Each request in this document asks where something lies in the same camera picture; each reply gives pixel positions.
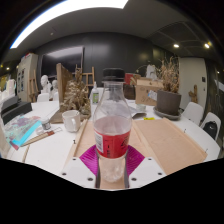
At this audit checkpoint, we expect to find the white canvas panel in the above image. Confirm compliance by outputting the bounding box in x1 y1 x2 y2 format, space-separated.
0 116 11 158

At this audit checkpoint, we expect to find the white plastic chair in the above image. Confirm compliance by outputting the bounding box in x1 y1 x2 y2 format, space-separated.
36 92 50 103
181 101 205 126
199 111 222 141

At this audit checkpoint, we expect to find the open cardboard box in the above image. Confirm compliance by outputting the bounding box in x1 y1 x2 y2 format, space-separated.
133 77 165 107

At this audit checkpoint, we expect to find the white ceramic mug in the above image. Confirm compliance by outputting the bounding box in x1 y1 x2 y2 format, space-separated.
61 109 82 133

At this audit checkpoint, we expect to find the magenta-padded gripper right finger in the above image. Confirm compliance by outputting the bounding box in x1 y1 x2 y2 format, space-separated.
123 144 167 189

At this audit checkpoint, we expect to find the dark wooden crate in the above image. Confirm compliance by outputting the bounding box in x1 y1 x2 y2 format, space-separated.
123 84 136 101

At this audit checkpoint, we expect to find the black wall screen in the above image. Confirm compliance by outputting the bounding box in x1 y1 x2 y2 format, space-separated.
40 45 85 77

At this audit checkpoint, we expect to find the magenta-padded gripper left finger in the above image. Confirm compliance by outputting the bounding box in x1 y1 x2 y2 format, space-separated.
60 143 101 190

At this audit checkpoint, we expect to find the small clear glass cup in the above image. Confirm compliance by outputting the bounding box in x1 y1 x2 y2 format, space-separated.
135 103 147 113

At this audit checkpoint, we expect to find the clear red-label drink bottle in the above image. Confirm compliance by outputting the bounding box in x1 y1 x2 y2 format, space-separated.
92 67 133 184

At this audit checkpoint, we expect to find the light wooden drawing board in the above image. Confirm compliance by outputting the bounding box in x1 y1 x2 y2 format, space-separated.
64 117 208 176

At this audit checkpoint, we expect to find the brown wooden architectural model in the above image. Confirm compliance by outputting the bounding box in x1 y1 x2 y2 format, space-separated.
49 63 93 125

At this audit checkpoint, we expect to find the long ceiling light panel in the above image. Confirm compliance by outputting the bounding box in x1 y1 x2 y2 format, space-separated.
9 0 129 50

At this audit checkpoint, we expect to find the grey printed newspaper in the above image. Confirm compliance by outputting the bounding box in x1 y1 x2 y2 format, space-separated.
128 104 148 120

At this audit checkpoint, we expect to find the wooden-handled flat brush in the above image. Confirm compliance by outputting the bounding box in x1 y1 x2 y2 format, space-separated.
21 126 64 148

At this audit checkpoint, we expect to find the small green-label pump bottle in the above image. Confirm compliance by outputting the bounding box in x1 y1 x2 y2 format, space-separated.
91 81 100 105

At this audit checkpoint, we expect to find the black bag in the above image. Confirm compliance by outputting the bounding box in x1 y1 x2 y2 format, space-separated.
202 120 218 138

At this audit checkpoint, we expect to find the wooden figure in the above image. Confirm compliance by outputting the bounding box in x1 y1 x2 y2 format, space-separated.
188 84 199 104

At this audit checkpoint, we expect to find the dried plant in grey pot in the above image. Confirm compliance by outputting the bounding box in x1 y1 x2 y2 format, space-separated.
153 56 184 121

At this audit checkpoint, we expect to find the tall wooden easel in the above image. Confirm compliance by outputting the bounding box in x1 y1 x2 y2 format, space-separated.
28 69 40 103

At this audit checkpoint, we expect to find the small wooden easel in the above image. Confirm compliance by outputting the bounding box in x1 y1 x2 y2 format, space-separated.
75 65 96 88

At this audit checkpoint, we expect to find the black flat box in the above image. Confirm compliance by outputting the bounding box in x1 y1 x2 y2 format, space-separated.
0 95 33 125

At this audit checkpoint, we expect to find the white plaster bust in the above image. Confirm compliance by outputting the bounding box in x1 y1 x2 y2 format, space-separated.
50 79 60 98
39 74 52 95

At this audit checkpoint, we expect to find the white plaster statue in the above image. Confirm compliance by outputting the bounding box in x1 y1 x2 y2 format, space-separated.
145 64 158 81

